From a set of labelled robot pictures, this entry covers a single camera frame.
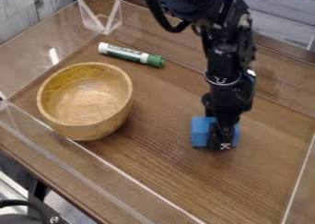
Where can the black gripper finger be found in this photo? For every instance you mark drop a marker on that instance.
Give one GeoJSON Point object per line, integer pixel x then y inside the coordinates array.
{"type": "Point", "coordinates": [218, 141]}

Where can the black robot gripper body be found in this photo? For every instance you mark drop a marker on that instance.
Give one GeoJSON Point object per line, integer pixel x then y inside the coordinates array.
{"type": "Point", "coordinates": [226, 102]}

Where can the blue rectangular block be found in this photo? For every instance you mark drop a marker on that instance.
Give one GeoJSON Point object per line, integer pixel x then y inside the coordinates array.
{"type": "Point", "coordinates": [200, 130]}

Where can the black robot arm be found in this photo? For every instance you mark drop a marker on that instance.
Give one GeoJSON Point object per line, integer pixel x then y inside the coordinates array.
{"type": "Point", "coordinates": [223, 24]}

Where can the brown wooden bowl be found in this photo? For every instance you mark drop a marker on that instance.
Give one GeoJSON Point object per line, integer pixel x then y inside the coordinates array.
{"type": "Point", "coordinates": [84, 100]}

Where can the green and white marker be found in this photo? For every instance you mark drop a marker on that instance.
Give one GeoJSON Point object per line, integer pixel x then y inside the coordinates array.
{"type": "Point", "coordinates": [144, 58]}

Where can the black table leg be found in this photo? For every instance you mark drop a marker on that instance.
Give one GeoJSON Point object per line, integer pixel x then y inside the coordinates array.
{"type": "Point", "coordinates": [40, 190]}

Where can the clear acrylic corner bracket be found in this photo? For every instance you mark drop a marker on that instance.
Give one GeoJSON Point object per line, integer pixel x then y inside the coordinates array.
{"type": "Point", "coordinates": [99, 22]}

